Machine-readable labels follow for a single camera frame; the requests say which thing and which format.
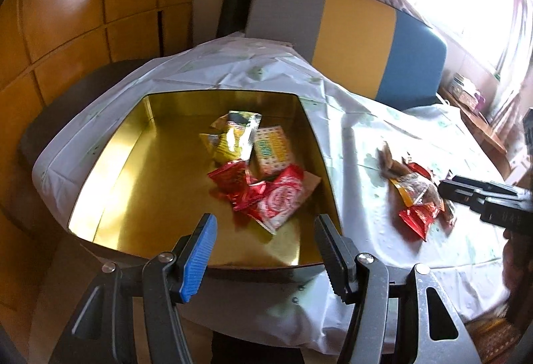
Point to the wooden side table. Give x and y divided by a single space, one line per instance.
488 140

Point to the red white round pattern packet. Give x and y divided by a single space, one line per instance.
283 197

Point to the yellow snack packet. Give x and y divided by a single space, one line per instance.
235 136

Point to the person right hand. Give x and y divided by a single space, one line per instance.
517 267

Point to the orange patterned cracker packet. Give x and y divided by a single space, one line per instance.
273 150

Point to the tissue box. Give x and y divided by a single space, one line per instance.
464 91

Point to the wooden cabinet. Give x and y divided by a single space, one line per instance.
48 45

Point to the red orange clear snack packet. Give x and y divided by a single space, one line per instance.
415 186

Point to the grey yellow blue chair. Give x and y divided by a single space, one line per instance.
366 46

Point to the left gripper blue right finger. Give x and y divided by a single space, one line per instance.
338 256

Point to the gold tin box maroon rim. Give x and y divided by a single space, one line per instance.
150 184

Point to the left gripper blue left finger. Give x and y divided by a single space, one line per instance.
192 260

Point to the small red candy packet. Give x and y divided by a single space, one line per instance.
236 182

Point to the wicker chair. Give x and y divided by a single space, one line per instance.
494 339

